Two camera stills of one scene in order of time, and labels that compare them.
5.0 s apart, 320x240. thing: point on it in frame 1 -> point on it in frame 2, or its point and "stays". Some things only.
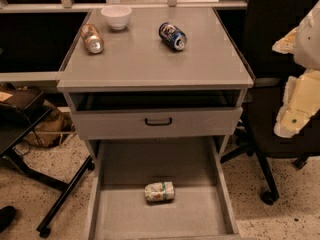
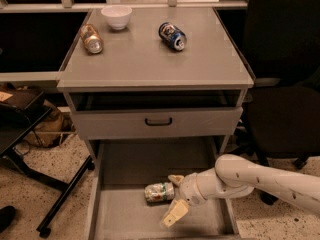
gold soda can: [92, 39] stays
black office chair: [271, 12] stays
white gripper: [309, 39] -> [188, 189]
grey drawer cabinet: [154, 74] stays
